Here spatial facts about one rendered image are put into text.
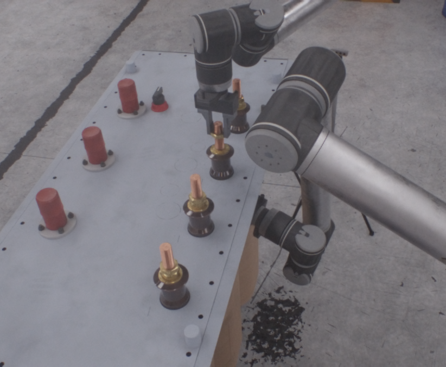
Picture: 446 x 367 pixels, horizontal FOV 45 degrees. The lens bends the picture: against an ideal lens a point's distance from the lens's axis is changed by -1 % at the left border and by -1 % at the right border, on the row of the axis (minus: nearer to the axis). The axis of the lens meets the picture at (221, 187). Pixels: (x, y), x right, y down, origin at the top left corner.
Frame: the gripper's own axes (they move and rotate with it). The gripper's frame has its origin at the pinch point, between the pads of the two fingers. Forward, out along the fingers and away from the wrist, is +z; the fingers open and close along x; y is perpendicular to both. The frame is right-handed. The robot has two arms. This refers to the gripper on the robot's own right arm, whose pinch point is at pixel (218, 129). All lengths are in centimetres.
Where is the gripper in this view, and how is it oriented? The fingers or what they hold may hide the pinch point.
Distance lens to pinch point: 174.6
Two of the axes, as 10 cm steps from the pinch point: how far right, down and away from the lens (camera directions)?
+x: -9.2, -2.2, 3.3
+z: 0.6, 7.5, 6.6
